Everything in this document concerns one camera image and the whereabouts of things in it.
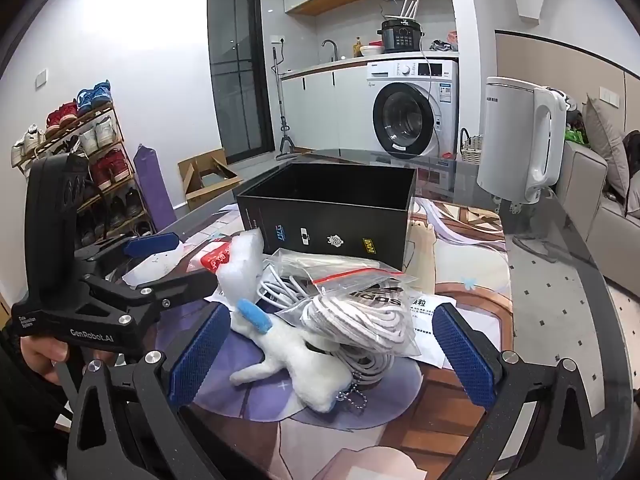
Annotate person's left hand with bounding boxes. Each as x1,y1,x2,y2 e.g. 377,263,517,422
19,336,117,386

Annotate red and white packet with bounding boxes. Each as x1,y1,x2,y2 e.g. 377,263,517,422
192,241,236,276

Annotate black jacket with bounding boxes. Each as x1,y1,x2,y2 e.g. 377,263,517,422
621,130,640,196

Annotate white washing machine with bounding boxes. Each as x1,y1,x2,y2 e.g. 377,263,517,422
366,59,460,160

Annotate white cable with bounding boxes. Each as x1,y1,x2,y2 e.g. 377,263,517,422
256,262,406,383

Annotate white router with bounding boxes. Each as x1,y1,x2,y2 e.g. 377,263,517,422
382,0,420,22

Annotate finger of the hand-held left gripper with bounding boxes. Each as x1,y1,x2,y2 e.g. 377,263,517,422
75,232,182,281
82,269,223,332

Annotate purple yoga mat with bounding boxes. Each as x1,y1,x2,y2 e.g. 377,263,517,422
132,144,177,233

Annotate wicker basket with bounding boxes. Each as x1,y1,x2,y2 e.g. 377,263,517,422
459,127,488,165

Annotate white plush toy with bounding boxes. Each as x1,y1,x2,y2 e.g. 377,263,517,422
229,299,371,413

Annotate clear zip bag with cords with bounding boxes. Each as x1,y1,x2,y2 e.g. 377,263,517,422
260,249,422,361

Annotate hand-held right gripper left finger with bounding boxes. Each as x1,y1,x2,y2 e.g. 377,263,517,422
67,302,233,480

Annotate printed desk mat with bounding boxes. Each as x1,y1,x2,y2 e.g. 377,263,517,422
120,200,516,480

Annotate black pressure cooker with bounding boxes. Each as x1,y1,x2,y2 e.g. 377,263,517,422
381,19,425,53

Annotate wooden shoe rack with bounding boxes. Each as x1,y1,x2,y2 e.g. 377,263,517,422
12,102,153,256

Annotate white medicine packet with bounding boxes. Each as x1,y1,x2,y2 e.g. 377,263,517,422
400,292,459,369

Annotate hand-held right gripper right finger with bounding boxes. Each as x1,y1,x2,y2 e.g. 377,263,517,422
431,302,601,480

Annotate brown cardboard box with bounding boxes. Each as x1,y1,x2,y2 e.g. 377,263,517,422
177,147,243,211

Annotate grey sofa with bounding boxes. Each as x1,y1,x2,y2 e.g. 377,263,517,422
552,135,640,311

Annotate black cardboard box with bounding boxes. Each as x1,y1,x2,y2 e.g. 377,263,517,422
235,161,418,271

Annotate mop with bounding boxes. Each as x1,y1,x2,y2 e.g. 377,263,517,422
271,45,297,161

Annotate white electric kettle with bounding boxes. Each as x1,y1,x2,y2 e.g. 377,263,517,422
476,76,568,205

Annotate white kitchen counter cabinet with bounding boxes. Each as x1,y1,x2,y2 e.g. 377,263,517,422
280,52,458,153

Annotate dark glass door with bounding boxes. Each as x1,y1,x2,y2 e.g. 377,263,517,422
206,0,276,163

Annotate person's left forearm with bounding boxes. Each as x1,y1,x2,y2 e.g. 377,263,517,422
0,320,76,480

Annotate grey pillow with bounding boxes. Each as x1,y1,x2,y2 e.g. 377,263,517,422
584,95,630,196

